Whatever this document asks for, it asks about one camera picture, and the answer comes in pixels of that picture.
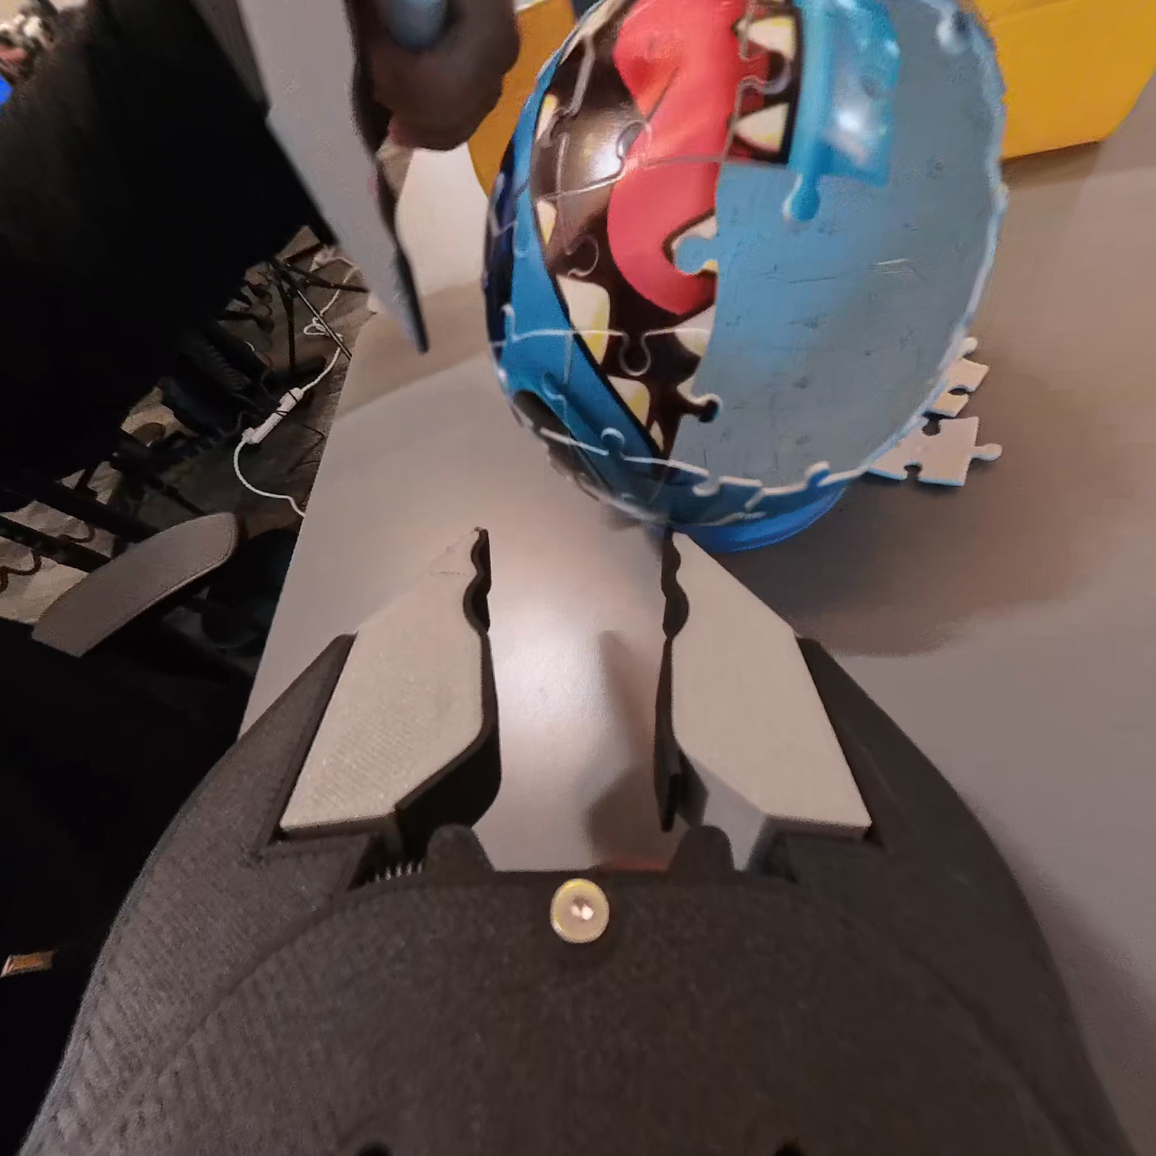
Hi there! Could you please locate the black cable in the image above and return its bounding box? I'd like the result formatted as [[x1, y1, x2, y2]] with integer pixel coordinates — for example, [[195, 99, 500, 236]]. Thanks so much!
[[225, 253, 367, 365]]

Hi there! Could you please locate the black chair armrest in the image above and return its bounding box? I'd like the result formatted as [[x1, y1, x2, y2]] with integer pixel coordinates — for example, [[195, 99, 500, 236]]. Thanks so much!
[[32, 511, 242, 659]]

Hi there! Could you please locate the white cable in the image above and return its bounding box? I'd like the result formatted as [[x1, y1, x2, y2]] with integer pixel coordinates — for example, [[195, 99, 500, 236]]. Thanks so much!
[[233, 346, 352, 522]]

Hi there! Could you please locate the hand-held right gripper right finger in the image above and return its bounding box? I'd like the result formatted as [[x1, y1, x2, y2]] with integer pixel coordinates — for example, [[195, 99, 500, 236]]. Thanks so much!
[[652, 531, 874, 873]]

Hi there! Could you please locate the yellow plastic bin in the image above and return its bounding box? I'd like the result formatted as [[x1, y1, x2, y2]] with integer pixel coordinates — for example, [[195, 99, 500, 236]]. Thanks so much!
[[470, 0, 1156, 195]]

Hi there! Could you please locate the pile of white puzzle pieces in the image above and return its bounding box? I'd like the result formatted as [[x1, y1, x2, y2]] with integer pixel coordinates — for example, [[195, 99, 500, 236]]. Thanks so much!
[[862, 336, 1006, 492]]

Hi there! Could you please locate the person's left hand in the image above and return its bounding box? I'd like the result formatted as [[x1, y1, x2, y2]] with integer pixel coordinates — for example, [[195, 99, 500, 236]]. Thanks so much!
[[372, 0, 523, 152]]

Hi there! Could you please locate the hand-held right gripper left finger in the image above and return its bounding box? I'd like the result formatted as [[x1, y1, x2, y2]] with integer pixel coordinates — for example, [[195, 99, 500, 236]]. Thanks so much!
[[278, 527, 504, 837]]

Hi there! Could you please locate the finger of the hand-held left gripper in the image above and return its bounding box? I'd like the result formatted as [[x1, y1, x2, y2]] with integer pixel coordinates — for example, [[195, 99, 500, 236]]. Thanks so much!
[[239, 0, 430, 356]]

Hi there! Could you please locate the blue puzzle ball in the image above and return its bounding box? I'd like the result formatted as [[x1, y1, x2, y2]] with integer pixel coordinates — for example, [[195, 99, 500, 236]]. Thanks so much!
[[485, 0, 1009, 536]]

